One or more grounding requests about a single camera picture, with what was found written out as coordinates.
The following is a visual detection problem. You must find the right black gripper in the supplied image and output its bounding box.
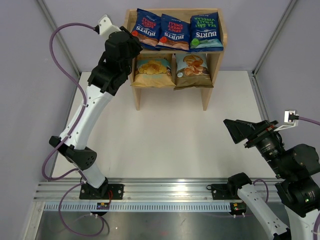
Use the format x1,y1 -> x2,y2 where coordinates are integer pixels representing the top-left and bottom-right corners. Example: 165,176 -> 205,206
224,118 -> 290,177

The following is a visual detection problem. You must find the blue Burts bag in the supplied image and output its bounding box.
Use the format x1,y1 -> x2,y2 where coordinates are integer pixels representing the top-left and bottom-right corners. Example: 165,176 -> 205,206
131,8 -> 161,50

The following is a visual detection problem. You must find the yellow kettle chips bag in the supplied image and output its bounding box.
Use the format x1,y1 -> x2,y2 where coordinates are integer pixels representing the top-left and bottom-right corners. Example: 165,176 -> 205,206
131,53 -> 176,88

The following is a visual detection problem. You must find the blue spicy sweet chilli bag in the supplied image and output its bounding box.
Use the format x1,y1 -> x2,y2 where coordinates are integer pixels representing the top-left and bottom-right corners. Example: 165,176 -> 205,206
156,14 -> 191,52

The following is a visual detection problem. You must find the light blue cassava chips bag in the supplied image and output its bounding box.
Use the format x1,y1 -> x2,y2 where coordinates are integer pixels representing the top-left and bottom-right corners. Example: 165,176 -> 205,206
174,53 -> 214,90

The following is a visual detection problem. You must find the blue sea salt vinegar bag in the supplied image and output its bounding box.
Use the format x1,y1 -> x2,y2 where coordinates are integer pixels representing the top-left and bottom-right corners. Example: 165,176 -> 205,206
189,12 -> 224,53

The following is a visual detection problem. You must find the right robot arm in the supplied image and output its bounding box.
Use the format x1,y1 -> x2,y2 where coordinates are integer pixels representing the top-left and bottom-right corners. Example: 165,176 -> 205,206
223,119 -> 320,240

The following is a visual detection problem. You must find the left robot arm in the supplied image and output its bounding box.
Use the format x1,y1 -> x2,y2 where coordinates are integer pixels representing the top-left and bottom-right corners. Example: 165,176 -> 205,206
49,26 -> 143,199

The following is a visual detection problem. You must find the wooden two-tier shelf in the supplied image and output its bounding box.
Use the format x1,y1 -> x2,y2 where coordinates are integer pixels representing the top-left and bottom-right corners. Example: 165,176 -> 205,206
123,8 -> 228,111

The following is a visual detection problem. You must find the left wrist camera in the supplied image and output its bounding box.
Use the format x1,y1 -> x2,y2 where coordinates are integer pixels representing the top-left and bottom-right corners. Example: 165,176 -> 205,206
94,14 -> 121,40

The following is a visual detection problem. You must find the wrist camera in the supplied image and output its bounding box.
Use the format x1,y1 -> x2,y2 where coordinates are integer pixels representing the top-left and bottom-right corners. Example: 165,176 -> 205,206
94,14 -> 121,40
274,109 -> 299,132

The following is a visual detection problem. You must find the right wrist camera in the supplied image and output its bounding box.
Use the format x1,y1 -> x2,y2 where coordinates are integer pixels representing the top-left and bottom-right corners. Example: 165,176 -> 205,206
274,109 -> 299,132

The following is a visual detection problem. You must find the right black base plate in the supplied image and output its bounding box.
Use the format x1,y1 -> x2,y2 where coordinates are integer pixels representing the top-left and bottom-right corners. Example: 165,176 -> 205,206
206,183 -> 232,200

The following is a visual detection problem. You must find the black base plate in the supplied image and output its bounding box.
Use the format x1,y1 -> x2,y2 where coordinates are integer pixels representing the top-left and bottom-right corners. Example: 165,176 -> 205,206
79,183 -> 125,200
206,183 -> 232,200

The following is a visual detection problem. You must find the aluminium mounting rail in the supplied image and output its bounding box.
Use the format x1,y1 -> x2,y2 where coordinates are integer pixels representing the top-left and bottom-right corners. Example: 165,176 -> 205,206
33,177 -> 286,201

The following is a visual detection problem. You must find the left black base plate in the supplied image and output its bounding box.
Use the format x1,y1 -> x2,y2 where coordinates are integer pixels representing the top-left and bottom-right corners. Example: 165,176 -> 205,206
79,183 -> 125,200

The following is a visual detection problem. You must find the white slotted cable duct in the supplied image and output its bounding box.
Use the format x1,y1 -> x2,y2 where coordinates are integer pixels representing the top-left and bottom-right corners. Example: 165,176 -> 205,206
44,202 -> 231,213

